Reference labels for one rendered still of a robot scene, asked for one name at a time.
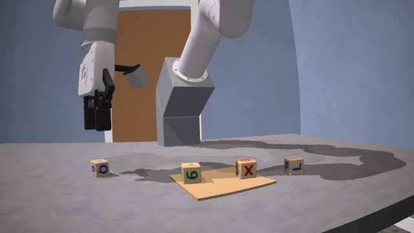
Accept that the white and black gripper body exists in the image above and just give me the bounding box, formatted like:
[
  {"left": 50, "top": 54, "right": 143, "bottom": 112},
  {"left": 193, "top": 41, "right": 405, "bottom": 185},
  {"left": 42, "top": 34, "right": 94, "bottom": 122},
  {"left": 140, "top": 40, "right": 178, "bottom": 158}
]
[{"left": 78, "top": 40, "right": 116, "bottom": 97}]

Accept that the tan flat mat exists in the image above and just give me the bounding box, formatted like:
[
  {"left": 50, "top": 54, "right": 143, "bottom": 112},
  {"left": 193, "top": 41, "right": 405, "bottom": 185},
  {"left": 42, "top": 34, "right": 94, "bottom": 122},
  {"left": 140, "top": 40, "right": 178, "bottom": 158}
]
[{"left": 169, "top": 167, "right": 277, "bottom": 201}]

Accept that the wooden letter block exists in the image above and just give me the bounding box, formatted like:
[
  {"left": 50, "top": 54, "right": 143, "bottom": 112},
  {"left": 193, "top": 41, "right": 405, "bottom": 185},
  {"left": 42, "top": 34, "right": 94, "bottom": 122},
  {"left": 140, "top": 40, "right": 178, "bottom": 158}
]
[
  {"left": 91, "top": 159, "right": 110, "bottom": 177},
  {"left": 284, "top": 156, "right": 304, "bottom": 175},
  {"left": 235, "top": 159, "right": 257, "bottom": 179},
  {"left": 181, "top": 162, "right": 202, "bottom": 184}
]

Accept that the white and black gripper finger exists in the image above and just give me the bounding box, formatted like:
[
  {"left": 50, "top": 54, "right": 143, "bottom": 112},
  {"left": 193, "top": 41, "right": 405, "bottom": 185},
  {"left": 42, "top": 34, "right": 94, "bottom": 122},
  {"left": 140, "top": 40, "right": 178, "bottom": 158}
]
[
  {"left": 83, "top": 95, "right": 96, "bottom": 130},
  {"left": 94, "top": 69, "right": 115, "bottom": 131}
]

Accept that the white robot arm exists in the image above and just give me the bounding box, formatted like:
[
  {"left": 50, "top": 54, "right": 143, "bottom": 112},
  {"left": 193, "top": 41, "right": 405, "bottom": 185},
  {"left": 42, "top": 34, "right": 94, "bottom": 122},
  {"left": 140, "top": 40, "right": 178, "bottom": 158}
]
[{"left": 53, "top": 0, "right": 254, "bottom": 89}]

